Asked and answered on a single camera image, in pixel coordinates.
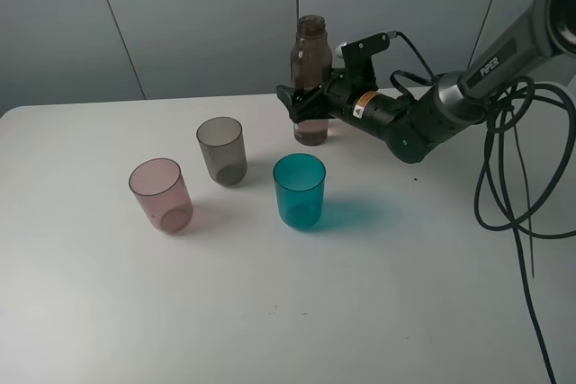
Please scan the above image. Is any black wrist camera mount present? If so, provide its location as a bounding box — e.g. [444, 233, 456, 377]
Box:
[336, 32, 390, 90]

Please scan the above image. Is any black camera cable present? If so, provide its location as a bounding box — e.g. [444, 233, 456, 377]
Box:
[388, 30, 438, 100]

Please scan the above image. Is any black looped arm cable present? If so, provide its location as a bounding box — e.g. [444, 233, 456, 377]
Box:
[474, 77, 576, 384]

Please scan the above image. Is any teal translucent plastic cup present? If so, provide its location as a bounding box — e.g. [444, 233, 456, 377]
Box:
[273, 153, 327, 229]

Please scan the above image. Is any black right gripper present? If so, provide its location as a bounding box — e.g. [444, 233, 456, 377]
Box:
[275, 69, 412, 139]

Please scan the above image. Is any pink translucent plastic cup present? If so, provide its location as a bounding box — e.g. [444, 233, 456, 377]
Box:
[129, 157, 194, 234]

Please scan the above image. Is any brown translucent water bottle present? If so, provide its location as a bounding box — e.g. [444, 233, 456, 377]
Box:
[290, 14, 333, 146]

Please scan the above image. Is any grey translucent plastic cup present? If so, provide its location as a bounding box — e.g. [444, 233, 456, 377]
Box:
[196, 116, 248, 187]

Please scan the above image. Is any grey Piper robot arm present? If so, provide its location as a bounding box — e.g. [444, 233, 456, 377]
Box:
[276, 0, 575, 164]

